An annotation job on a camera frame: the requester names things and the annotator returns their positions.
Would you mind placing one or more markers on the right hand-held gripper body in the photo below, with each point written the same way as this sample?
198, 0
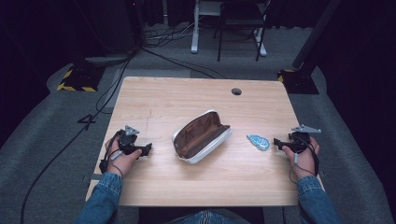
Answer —
299, 139

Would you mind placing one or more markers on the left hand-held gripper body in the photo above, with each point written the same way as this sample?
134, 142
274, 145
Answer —
127, 142

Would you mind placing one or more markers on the person's left hand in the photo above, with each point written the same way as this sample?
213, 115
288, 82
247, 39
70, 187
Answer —
123, 161

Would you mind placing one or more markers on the person's right hand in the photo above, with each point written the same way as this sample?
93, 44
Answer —
305, 161

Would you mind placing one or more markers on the small blue patterned packet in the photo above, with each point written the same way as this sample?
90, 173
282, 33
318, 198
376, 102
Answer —
259, 142

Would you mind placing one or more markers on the white pencil case brown lining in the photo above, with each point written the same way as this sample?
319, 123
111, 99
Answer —
200, 137

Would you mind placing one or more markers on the black stand base striped edge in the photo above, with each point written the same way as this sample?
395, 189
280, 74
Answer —
81, 79
297, 81

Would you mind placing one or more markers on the person's legs in jeans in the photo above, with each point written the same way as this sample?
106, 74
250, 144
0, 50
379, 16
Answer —
207, 216

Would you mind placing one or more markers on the slanted black stand pole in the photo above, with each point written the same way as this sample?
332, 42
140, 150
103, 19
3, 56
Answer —
314, 34

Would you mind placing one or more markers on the black chair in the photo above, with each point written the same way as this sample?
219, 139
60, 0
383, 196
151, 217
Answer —
239, 21

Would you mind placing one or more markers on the white desk frame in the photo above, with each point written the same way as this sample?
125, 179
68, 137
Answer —
195, 31

